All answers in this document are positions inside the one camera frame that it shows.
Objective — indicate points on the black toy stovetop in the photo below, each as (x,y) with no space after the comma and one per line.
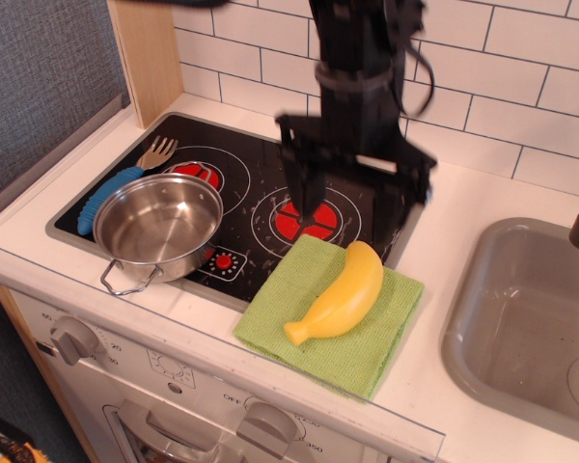
(260,223)

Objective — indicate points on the oven door handle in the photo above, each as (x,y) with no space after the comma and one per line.
(169,436)

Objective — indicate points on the grey right oven knob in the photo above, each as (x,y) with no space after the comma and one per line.
(268,429)

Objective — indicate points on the stainless steel pot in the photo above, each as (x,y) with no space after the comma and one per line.
(157,229)

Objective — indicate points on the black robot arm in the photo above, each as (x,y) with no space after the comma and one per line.
(363,47)

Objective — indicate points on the green folded cloth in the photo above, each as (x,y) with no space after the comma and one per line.
(354,362)

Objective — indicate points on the yellow plastic banana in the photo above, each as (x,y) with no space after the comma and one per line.
(346,302)

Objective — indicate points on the grey left oven knob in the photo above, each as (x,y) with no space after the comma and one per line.
(73,339)

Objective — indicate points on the wooden post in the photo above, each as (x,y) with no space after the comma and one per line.
(145,36)

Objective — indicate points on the grey sink basin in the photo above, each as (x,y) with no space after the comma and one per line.
(512,340)

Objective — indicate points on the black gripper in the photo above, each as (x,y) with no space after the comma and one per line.
(356,135)

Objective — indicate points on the grey oven knob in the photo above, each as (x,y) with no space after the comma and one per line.
(268,429)
(73,339)

